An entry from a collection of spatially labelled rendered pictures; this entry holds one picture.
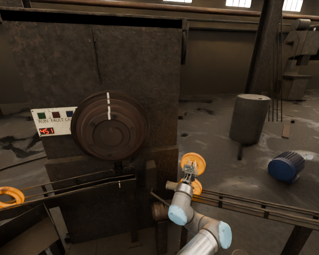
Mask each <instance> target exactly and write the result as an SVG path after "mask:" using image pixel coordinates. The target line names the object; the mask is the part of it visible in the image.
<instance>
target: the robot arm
mask: <svg viewBox="0 0 319 255"><path fill-rule="evenodd" d="M192 164H193V166H191V165H192ZM197 176H198V170H197V165H196V161H195V162H194V161H190V159H189V161H188V164H184V166H183V169H182V178H183V180H182V182H180V183H179V184H178V185H177V187H176V190H174V191H175V193H174V196H173V199H172V202H171V205H170V207H169V212H168V216H169V218H170V220H171V221H173V222H174V223H176V224H178V225H183V226H184V227H185V228H186V229H187V230H188V231H189V232H190V233H191V234H192V235H194V237H193V238H192V239H191V240H190V241H189V242H188V243H187V244H186V245H185V246H184V247H183V248H182V249H181V250H180V251H179V252H178V253H177V254H176V255H213V254H214V253H216V252H217V251H218V250H219V248H220V247H222V248H223V249H227V248H229V247H230V244H231V240H232V233H231V229H230V227H229V225H228V224H227V223H224V222H222V221H219V220H216V219H213V218H210V217H207V216H204V215H201V214H198V213H197V212H196V211H195V210H194V209H193V208H192V207H191V206H190V204H191V199H192V196H193V188H192V185H193V183H192V182H194V181H195V178H197Z"/></svg>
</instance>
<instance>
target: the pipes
mask: <svg viewBox="0 0 319 255"><path fill-rule="evenodd" d="M30 2H36V3H51V4H66V5H81V6H96V7H111V8H126V9H141V10H156V11H171V12H186V13H201V14H216V15H231V16H246V17H260V15H261V12H255V11H242V10H229V9H215V8H202V7H189V6H176V5H162V4H149V3H136V2H123V1H109V0H30ZM283 19H291V20H296V19H310V20H311V21H319V16H309V15H295V14H283ZM187 20H188V21H205V22H222V23H240V24H259V22H246V21H229V20H212V19H196V18H187ZM189 30H202V31H225V32H248V33H257V30H253V29H233V28H212V27H191V26H189ZM289 32H290V31H283V34H289Z"/></svg>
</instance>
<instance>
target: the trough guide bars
mask: <svg viewBox="0 0 319 255"><path fill-rule="evenodd" d="M206 191H207V192H206ZM211 192H212V193H211ZM201 193H206V194H211V195H216V196H219V198H220V199H217V198H212V197H207V196H202V195H198V194H193V196H192V197H193V198H197V199H201V200H206V201H210V202H215V203H218V204H219V205H218V207H219V208H222V205H228V206H233V207H237V208H242V209H246V210H250V211H255V212H258V213H262V214H264V216H263V218H264V219H268V216H269V215H271V216H276V217H280V218H285V219H289V220H293V221H298V222H303V223H307V224H311V225H316V226H319V224H318V223H319V221H318V219H319V212H318V211H312V210H307V209H302V208H297V207H292V206H287V205H282V204H277V203H272V202H267V201H262V200H257V199H251V198H246V197H241V196H236V195H231V194H226V193H222V192H216V191H211V190H206V189H202V192H201ZM215 193H217V194H215ZM225 195H226V196H225ZM197 196H198V197H197ZM230 196H231V197H230ZM202 197H203V198H202ZM223 197H225V198H230V199H235V200H240V201H244V202H249V203H254V204H259V205H261V207H262V208H258V207H254V206H249V205H244V204H240V203H235V202H231V201H226V200H221V199H223ZM235 197H236V198H235ZM240 198H242V199H240ZM211 199H212V200H211ZM245 199H246V200H245ZM250 200H251V201H250ZM255 201H256V202H255ZM260 202H261V203H260ZM229 203H230V204H229ZM270 204H271V205H270ZM238 205H239V206H238ZM274 205H276V206H274ZM243 206H244V207H243ZM266 206H269V207H273V208H278V209H283V210H288V211H292V212H296V213H301V214H305V215H310V216H313V219H317V220H313V219H308V218H304V217H299V216H295V215H290V214H285V213H282V212H277V211H272V210H268V209H263V208H266ZM279 206H281V207H279ZM284 207H286V208H284ZM252 208H253V209H252ZM290 208H291V209H290ZM294 209H296V210H294ZM261 210H262V211H261ZM299 210H301V211H299ZM304 211H306V212H304ZM272 213H273V214H272ZM312 213H314V214H312ZM277 214H278V215H277ZM282 215H283V216H282ZM286 216H287V217H286ZM291 217H292V218H291ZM295 218H296V219H295ZM300 219H301V220H300ZM304 220H305V221H304ZM309 221H310V222H309ZM313 222H315V223H313Z"/></svg>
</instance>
